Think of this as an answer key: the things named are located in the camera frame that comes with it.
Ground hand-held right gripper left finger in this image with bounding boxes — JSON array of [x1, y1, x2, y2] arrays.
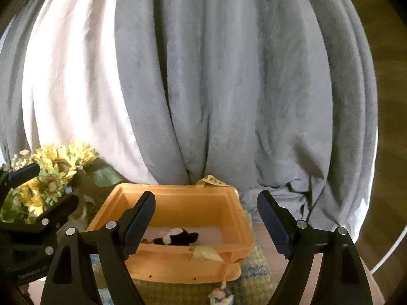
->
[[40, 191, 156, 305]]

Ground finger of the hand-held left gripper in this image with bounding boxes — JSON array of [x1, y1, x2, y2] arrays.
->
[[0, 194, 80, 231], [0, 162, 40, 197]]

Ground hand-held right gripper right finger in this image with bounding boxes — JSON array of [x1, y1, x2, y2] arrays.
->
[[256, 190, 373, 305]]

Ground orange plastic bin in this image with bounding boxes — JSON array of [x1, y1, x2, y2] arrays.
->
[[86, 182, 255, 284]]

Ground small soft doll blue clothes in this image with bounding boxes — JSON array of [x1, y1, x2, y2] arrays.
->
[[208, 287, 236, 305]]

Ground artificial sunflower bouquet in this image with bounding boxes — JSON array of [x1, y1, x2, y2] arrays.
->
[[0, 139, 123, 225]]

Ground black white plush toy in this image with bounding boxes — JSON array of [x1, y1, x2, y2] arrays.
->
[[141, 227, 199, 247]]

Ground yellow blue crocheted mat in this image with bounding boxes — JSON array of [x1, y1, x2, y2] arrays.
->
[[89, 210, 278, 305]]

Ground yellow green felt leaf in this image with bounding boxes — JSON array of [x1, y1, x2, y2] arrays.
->
[[189, 245, 225, 264]]

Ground white curtain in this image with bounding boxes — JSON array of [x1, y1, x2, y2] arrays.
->
[[22, 0, 161, 185]]

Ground grey curtain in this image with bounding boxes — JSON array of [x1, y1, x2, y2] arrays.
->
[[0, 0, 380, 246]]

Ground yellow fabric strap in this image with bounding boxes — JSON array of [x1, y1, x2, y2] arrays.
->
[[195, 174, 240, 198]]

